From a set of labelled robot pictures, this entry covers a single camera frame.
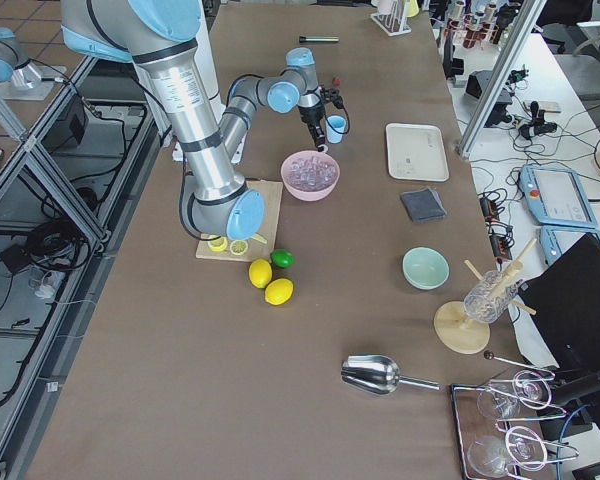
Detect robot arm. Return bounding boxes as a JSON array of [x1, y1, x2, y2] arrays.
[[61, 1, 328, 240], [0, 27, 67, 101]]

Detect lemon half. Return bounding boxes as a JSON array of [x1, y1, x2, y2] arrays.
[[207, 236, 229, 253], [229, 240, 249, 256]]

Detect green bowl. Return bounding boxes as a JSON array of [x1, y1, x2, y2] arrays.
[[402, 247, 450, 290]]

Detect pink bowl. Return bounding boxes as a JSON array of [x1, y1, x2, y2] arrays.
[[280, 150, 340, 202]]

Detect wooden cup stand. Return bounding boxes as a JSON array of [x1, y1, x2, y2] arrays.
[[434, 238, 537, 354]]

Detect steel muddler with black tip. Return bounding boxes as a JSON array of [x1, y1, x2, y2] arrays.
[[298, 35, 340, 44]]

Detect cream rabbit tray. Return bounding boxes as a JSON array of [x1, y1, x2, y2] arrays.
[[385, 123, 449, 182]]

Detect wooden cutting board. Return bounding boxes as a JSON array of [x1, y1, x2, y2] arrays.
[[195, 180, 283, 262]]

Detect steel ice scoop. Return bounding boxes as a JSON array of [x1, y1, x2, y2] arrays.
[[341, 355, 440, 395]]

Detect yellow lemon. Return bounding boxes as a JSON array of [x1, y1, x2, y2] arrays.
[[248, 258, 273, 289], [264, 278, 294, 306]]

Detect clear glass on stand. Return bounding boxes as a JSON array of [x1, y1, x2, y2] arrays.
[[463, 271, 522, 325]]

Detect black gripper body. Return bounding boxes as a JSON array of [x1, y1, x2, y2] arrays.
[[299, 85, 341, 145]]

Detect light blue cup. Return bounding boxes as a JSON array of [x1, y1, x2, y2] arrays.
[[326, 115, 347, 144]]

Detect white wire cup rack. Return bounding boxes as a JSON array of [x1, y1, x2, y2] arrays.
[[370, 0, 411, 37]]

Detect green lime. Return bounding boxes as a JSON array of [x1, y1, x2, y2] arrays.
[[270, 248, 295, 269]]

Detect black monitor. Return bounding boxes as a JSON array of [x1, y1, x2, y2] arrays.
[[520, 234, 600, 371]]

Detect blue teach pendant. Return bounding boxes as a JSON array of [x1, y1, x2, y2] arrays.
[[519, 165, 598, 228]]

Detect clear ice cubes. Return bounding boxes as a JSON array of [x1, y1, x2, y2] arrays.
[[283, 154, 338, 192]]

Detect grey folded cloth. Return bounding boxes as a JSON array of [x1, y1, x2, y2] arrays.
[[400, 187, 447, 223]]

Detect white plastic cup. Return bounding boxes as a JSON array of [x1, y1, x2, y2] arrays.
[[376, 0, 394, 15]]

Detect wine glass rack tray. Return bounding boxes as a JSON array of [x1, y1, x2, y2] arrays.
[[450, 367, 579, 479]]

